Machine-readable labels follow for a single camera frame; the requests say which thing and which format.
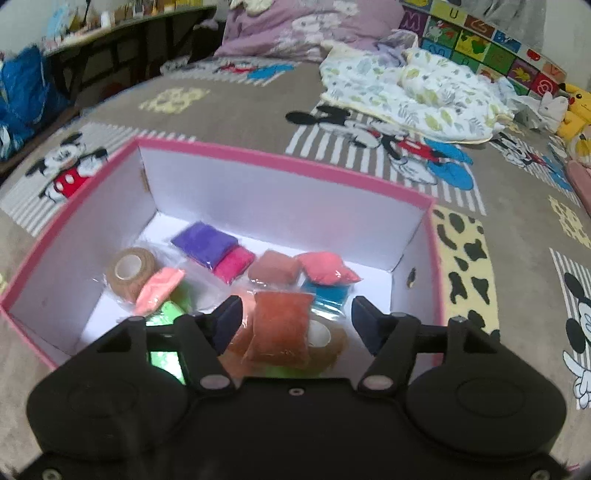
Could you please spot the Mickey Mouse bed sheet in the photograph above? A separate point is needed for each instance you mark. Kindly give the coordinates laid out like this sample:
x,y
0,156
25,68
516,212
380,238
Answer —
x,y
500,389

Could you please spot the yellow Pikachu plush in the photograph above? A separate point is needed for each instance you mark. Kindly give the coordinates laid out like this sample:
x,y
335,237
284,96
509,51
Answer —
x,y
574,129

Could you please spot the coral clay bag in box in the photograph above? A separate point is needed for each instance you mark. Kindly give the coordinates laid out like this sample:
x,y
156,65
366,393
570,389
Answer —
x,y
157,289

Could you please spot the pink cardboard storage box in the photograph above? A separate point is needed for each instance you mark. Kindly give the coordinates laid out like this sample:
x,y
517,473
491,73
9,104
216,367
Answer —
x,y
153,189

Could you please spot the blue fabric bag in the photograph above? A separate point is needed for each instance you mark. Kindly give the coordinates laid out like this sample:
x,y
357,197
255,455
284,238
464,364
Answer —
x,y
30,100

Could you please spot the folded striped pink blanket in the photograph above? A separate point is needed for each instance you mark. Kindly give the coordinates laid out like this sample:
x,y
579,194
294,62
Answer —
x,y
579,176

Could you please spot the dark wooden desk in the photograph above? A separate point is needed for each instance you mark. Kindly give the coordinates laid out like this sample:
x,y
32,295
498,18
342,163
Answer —
x,y
136,46

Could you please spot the purple floral duvet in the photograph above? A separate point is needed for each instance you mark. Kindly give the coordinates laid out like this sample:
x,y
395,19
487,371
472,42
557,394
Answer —
x,y
300,30

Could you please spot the salmon pink clay bag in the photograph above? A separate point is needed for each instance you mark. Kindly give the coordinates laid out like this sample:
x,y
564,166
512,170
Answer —
x,y
327,268

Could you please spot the teal clay bag in box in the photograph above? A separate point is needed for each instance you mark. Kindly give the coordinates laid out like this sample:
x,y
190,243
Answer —
x,y
329,301

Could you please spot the green clay bag in box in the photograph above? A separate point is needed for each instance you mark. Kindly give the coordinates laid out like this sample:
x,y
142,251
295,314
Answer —
x,y
161,311

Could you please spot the tan bandage roll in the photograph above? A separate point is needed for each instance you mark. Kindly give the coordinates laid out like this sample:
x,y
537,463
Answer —
x,y
129,271
326,342

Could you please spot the white leaf print blanket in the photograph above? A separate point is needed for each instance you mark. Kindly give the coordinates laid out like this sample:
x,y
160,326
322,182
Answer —
x,y
428,94

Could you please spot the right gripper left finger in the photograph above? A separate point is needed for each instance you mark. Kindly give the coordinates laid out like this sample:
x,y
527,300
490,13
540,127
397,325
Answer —
x,y
200,340

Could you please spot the brown clay bag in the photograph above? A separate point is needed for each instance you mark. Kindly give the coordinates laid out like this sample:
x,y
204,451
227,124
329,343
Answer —
x,y
275,268

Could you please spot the red-orange clay bag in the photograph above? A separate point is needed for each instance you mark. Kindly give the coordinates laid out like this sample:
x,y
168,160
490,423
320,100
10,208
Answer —
x,y
280,325

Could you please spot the colourful alphabet foam mat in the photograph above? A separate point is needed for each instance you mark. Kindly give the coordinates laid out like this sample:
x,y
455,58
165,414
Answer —
x,y
449,31

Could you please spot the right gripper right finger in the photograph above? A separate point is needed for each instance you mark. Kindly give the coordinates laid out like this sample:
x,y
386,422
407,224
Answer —
x,y
391,339

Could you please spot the violet clay bag in box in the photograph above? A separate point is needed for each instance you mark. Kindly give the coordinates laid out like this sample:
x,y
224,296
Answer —
x,y
204,244

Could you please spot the crimson clay bag in box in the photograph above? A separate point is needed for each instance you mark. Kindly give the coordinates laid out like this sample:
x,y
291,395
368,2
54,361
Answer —
x,y
234,264

